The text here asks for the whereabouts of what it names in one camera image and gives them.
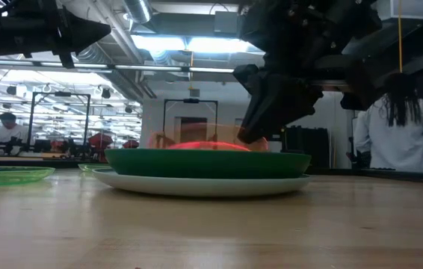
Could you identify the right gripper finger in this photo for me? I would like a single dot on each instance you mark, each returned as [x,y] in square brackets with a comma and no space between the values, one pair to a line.
[275,108]

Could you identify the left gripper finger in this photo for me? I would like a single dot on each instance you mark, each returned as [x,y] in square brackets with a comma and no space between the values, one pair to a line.
[84,31]

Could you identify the translucent orange plastic plate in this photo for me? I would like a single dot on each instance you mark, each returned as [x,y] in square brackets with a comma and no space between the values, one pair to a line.
[207,145]

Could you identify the dark green plastic plate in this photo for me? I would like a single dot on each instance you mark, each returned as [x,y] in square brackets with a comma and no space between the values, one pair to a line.
[207,164]

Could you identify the translucent green plastic plate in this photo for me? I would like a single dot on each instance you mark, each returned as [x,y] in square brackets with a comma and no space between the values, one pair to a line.
[92,167]
[6,175]

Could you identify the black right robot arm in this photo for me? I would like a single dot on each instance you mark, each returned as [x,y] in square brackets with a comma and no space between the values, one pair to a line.
[301,26]

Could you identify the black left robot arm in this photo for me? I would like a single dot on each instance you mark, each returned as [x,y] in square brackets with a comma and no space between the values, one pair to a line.
[9,33]

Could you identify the black cabinet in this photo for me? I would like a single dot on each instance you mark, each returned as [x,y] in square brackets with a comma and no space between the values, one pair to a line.
[308,145]

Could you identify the long tube light fixture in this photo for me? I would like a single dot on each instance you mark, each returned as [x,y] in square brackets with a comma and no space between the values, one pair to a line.
[151,68]

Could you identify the person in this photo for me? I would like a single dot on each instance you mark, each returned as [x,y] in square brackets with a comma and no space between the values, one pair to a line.
[398,142]
[7,130]

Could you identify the white ceiling unit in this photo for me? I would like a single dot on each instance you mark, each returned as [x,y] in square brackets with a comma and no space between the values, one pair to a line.
[413,9]

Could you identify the white plastic plate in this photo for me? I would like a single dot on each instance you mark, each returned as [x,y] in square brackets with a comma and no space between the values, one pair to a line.
[204,187]

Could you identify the red storage bin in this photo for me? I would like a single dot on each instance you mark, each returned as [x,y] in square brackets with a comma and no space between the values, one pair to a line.
[100,140]
[131,143]

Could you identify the silver ventilation duct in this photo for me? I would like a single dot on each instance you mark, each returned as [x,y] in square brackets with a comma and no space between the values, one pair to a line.
[138,9]

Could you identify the black frame stand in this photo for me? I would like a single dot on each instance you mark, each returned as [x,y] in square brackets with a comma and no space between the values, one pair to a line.
[191,100]
[31,112]

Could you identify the black aluminium table frame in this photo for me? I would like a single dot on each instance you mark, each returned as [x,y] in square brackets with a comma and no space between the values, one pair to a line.
[28,163]

